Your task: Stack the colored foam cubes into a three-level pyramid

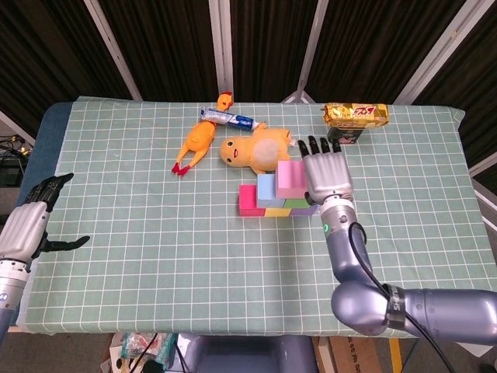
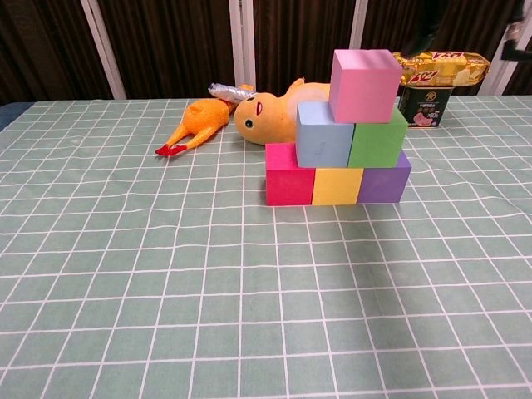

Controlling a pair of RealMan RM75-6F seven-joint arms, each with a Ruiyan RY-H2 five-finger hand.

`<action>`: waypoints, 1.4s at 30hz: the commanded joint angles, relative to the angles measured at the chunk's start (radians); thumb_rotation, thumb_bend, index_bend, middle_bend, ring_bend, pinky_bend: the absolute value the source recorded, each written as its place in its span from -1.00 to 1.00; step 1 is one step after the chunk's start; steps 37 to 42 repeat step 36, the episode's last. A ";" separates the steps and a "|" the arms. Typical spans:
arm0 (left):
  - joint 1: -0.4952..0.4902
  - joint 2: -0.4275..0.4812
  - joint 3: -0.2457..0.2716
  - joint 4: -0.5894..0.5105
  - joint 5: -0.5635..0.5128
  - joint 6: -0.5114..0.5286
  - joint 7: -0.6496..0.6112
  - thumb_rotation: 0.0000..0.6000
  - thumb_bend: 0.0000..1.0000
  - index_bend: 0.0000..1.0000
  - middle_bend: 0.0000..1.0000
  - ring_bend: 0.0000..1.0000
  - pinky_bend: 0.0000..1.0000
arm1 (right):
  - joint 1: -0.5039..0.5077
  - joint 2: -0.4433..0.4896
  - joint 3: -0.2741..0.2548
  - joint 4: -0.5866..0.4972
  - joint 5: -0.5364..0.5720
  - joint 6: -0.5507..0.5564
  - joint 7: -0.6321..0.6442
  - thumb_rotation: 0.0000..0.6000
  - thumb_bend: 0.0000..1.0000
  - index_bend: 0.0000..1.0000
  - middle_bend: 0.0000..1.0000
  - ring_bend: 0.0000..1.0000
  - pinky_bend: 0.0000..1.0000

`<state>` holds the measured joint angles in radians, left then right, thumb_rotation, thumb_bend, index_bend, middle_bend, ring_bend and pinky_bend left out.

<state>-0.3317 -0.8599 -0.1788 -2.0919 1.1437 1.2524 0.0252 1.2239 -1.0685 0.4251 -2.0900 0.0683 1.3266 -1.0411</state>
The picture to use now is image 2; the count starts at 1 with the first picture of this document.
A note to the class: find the yellow plush duck toy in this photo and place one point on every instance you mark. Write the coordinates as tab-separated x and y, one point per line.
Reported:
266	120

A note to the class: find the orange rubber chicken toy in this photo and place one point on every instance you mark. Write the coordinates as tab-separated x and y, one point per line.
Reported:
208	116

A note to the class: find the green foam cube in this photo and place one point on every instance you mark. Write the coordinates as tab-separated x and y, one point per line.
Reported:
376	145

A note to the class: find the magenta foam cube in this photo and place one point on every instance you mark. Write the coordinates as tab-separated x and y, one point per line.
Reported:
289	185

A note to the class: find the silver blue toothpaste tube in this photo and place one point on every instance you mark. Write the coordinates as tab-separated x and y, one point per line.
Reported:
228	92

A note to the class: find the blue foam cube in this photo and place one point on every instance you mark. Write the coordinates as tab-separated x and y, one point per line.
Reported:
322	145

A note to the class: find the gold biscuit packet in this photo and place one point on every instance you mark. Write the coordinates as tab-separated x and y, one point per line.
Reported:
449	70

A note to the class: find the green checked tablecloth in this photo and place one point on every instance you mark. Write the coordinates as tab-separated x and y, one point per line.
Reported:
266	311

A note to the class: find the light pink foam cube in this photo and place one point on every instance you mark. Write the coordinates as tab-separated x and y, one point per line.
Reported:
361	93

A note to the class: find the dark green tin can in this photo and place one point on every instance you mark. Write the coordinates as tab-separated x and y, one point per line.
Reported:
426	108

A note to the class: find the white frame post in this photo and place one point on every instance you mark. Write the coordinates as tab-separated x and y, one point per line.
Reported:
242	41
355	25
101	45
494	79

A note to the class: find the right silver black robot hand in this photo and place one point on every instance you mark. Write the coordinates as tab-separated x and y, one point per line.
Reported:
513	52

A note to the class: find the purple foam cube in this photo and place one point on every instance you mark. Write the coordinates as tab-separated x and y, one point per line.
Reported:
382	185

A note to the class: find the yellow foam cube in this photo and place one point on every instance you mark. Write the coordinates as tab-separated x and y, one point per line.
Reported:
336	187

